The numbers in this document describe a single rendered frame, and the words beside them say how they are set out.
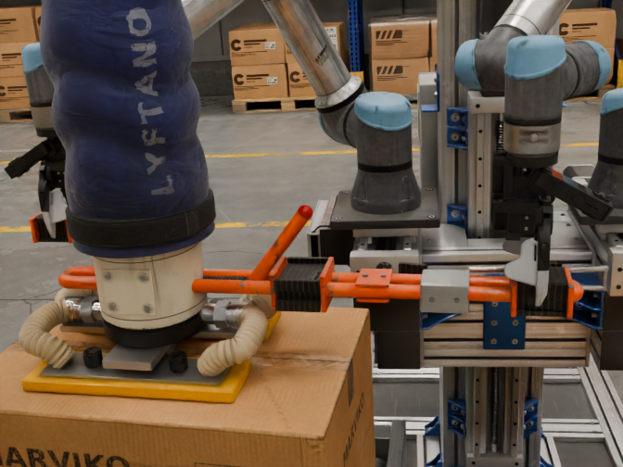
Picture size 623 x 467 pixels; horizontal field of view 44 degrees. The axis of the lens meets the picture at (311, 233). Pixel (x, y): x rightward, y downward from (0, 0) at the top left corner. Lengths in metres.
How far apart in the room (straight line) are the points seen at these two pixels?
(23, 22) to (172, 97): 8.08
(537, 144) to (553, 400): 1.59
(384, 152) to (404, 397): 1.14
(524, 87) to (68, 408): 0.79
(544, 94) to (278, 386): 0.56
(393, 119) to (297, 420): 0.72
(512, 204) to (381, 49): 7.14
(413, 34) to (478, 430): 6.50
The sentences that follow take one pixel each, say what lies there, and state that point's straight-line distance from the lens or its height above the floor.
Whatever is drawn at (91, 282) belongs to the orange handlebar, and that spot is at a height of 1.09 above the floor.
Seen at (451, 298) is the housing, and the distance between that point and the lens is 1.15.
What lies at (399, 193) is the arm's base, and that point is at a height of 1.08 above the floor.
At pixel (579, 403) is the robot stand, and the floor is 0.21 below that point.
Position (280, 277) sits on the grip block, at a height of 1.10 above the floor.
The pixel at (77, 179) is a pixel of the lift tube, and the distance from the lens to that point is 1.16.
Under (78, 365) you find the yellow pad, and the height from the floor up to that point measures 0.97.
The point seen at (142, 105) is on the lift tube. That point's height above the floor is 1.38.
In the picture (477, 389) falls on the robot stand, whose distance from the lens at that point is 1.94.
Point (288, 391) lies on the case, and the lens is 1.18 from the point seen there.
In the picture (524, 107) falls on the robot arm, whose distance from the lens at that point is 1.07.
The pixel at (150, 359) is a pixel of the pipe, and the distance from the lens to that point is 1.20.
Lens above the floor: 1.55
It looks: 20 degrees down
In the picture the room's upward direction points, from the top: 4 degrees counter-clockwise
